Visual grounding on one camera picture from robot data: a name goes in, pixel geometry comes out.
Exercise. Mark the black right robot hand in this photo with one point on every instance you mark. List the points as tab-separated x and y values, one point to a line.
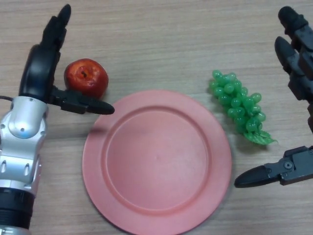
300	66

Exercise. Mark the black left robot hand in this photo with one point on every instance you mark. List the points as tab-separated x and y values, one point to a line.
40	71

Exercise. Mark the red apple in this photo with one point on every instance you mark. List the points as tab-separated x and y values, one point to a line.
86	77

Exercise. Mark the pink round plate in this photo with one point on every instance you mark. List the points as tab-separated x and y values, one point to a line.
156	159

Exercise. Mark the green grape bunch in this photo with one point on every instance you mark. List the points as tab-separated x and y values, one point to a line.
232	98

